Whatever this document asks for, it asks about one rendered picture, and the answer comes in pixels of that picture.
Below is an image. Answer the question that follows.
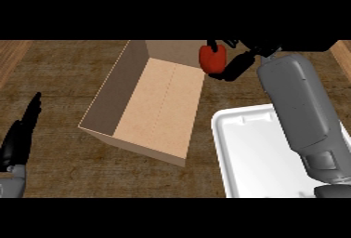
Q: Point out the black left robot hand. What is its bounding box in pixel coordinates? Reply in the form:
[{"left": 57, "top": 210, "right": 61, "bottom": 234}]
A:
[{"left": 0, "top": 91, "right": 44, "bottom": 173}]

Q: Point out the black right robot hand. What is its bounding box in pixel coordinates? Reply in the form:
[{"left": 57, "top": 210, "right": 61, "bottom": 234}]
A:
[{"left": 205, "top": 39, "right": 339, "bottom": 83}]

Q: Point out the red bell pepper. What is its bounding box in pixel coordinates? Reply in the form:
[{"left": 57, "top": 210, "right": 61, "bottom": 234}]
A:
[{"left": 197, "top": 44, "right": 227, "bottom": 75}]

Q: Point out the open cardboard box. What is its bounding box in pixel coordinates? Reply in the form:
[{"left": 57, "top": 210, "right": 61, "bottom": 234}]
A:
[{"left": 76, "top": 40, "right": 210, "bottom": 168}]

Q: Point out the white plastic tray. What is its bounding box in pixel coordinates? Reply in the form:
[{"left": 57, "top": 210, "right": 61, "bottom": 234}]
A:
[{"left": 209, "top": 103, "right": 351, "bottom": 199}]

